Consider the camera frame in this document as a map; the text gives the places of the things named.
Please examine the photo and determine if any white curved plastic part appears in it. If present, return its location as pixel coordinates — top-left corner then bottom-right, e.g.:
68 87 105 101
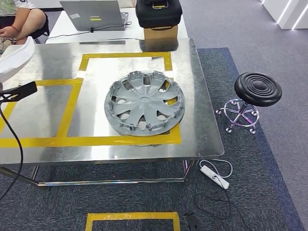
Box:
0 36 35 84

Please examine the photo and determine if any stainless steel workbench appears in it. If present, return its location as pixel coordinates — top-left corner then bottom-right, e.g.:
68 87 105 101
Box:
0 38 225 188

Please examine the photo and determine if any yellow tape on workbench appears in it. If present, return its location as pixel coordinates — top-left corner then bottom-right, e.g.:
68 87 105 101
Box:
0 51 182 149

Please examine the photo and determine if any white power strip by workbench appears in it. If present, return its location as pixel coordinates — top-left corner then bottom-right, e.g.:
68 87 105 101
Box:
199 165 230 190

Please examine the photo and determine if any yellow floor tape by workbench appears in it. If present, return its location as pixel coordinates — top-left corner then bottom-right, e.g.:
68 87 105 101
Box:
85 212 181 231

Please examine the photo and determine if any grey plastic hubcap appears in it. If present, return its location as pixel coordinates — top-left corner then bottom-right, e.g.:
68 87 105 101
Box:
104 70 186 137

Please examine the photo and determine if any brown cardboard box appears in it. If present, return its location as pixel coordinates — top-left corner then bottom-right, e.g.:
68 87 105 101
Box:
143 25 179 40

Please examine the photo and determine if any white table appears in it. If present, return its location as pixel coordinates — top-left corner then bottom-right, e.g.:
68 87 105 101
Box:
45 7 189 45

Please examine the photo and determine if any black carry case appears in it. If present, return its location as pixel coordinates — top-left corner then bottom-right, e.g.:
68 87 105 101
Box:
135 0 183 29

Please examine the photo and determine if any dark robot foot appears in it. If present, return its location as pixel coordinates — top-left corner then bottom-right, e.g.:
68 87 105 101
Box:
183 212 205 231

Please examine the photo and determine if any grey laptop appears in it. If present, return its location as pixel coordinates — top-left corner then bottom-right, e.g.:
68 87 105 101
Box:
60 0 129 32

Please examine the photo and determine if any black stool with chrome base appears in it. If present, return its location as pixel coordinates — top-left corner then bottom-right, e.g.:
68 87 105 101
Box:
216 71 282 135

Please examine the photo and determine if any seated person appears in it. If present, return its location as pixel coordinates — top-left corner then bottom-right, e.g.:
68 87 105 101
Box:
0 0 50 53

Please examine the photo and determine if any long white floor cable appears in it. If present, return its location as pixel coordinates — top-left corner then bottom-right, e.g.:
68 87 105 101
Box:
199 158 233 179

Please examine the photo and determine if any black laptop cable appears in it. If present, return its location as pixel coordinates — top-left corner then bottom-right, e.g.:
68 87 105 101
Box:
45 21 133 41

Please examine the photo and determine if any black floor cable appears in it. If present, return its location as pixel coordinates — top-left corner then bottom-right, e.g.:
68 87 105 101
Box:
193 190 253 231

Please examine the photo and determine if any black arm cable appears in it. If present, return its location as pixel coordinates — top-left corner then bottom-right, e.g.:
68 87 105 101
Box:
0 95 24 202

